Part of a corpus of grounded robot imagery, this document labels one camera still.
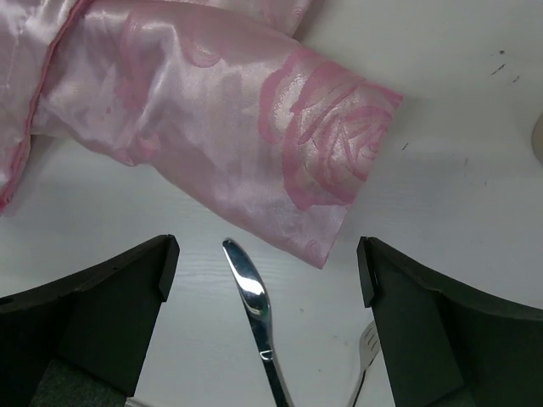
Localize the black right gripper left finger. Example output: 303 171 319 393
1 235 180 406

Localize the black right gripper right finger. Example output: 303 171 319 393
357 237 542 406

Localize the silver fork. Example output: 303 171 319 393
346 321 381 407

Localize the silver table knife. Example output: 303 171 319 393
221 238 294 406

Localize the pink satin placemat cloth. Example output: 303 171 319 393
1 1 402 267

